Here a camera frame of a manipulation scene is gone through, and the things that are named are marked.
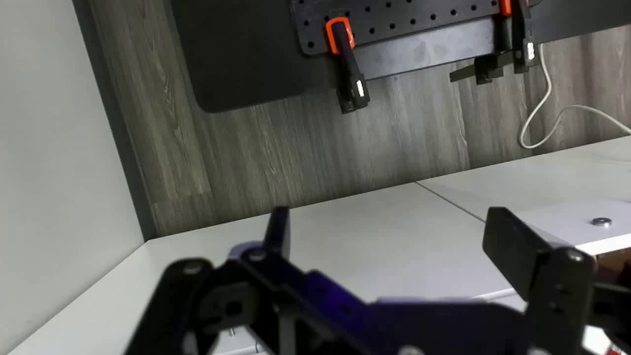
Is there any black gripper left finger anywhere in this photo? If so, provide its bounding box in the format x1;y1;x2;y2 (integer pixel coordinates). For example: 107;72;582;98
125;206;371;355

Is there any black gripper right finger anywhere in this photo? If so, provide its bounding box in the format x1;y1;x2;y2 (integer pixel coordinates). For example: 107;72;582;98
482;206;631;355

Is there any white drawer round knob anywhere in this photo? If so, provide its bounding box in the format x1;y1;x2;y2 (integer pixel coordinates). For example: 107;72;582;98
519;198;631;261

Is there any black clamp orange handle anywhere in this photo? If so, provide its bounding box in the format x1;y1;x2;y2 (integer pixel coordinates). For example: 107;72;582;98
450;0;543;86
322;17;371;115

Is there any thin white cable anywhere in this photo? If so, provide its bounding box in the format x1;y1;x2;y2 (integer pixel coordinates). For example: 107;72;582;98
519;44;631;153

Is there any black pegboard base plate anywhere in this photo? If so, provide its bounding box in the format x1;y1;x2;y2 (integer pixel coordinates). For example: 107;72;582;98
290;0;529;84

